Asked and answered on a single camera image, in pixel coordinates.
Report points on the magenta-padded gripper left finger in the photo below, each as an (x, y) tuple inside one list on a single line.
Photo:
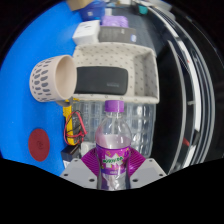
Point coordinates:
[(78, 171)]

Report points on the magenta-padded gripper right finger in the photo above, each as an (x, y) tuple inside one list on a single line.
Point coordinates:
[(148, 171)]

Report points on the purple-capped clear drink bottle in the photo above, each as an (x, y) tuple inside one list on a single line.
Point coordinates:
[(112, 160)]

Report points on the black cardboard box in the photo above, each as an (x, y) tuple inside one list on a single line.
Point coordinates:
[(70, 155)]

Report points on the flat round red coaster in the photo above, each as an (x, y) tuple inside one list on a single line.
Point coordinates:
[(39, 145)]

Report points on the yellow multimeter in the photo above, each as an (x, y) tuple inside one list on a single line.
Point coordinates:
[(67, 115)]

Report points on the dark grey shelf unit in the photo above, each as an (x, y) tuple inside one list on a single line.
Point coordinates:
[(196, 100)]

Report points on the black rectangular speaker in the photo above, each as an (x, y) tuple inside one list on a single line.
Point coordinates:
[(100, 80)]

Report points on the beige patterned mug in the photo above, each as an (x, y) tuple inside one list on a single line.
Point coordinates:
[(45, 80)]

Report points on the beige dotted storage tray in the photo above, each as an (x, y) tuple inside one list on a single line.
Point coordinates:
[(110, 55)]

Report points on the white cardboard box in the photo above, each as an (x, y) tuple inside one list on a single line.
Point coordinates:
[(86, 32)]

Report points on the dark grey flat box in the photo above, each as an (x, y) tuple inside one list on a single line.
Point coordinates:
[(116, 35)]

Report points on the purple plastic bag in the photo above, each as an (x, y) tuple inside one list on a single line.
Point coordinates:
[(115, 21)]

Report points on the blue plastic box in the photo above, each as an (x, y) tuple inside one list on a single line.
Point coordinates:
[(91, 11)]

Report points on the brown cardboard box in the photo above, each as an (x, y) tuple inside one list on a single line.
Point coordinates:
[(78, 4)]

